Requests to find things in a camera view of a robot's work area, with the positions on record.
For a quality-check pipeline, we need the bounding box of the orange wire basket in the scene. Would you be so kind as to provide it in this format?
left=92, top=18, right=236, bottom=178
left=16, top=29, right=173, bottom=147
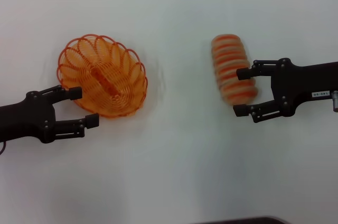
left=57, top=33, right=148, bottom=119

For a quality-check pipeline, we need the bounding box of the silver cable plug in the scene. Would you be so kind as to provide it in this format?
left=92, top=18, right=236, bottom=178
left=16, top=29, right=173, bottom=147
left=331, top=90, right=338, bottom=113

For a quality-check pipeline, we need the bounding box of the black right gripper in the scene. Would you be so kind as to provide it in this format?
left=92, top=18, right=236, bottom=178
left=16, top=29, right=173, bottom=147
left=232, top=58, right=338, bottom=124

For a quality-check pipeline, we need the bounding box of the orange and white ridged bread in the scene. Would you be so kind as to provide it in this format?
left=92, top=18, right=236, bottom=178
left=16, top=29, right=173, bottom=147
left=210, top=33, right=260, bottom=106

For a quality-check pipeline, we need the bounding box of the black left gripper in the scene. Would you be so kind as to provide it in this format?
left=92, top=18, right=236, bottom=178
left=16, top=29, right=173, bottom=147
left=0, top=85, right=100, bottom=144

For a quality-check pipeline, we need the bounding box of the dark rounded robot base edge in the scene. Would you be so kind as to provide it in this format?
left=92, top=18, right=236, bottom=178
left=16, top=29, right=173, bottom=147
left=194, top=216, right=291, bottom=224

